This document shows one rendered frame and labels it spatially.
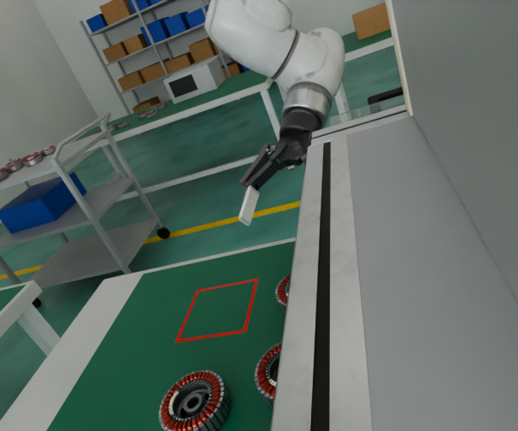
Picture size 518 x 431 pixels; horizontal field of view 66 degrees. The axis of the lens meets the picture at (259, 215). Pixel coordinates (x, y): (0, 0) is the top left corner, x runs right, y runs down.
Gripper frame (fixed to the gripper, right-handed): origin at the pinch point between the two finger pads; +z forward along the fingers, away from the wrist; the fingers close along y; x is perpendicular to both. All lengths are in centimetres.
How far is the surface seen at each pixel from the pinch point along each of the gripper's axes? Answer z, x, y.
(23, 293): 24, -10, 101
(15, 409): 46, 3, 49
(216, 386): 28.9, -1.8, 3.4
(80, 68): -385, -172, 681
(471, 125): 12, 35, -37
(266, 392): 27.4, -2.9, -5.2
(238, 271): 5.1, -19.6, 22.0
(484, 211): 14, 31, -37
